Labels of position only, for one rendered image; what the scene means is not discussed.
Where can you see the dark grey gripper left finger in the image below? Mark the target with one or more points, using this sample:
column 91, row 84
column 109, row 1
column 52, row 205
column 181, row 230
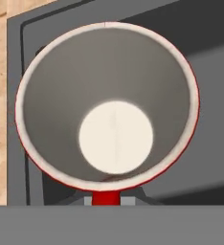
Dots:
column 82, row 200

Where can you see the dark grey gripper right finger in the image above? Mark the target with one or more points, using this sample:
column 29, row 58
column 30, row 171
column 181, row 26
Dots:
column 133, row 199

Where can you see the red mug with white inside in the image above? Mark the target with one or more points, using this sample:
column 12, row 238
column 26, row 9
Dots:
column 115, row 137

